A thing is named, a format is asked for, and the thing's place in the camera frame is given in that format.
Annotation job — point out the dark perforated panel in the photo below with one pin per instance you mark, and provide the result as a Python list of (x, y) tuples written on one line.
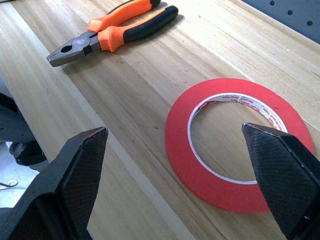
[(292, 15)]

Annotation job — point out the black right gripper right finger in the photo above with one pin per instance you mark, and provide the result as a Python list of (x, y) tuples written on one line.
[(287, 175)]

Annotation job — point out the dark grey robot body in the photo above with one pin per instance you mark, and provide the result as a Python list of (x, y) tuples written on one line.
[(17, 130)]

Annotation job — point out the orange and black pliers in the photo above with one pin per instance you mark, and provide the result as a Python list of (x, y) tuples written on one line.
[(110, 35)]

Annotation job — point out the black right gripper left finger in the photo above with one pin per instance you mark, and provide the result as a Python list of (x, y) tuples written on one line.
[(62, 187)]

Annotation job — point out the red tape roll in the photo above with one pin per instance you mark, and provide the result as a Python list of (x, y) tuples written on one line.
[(180, 155)]

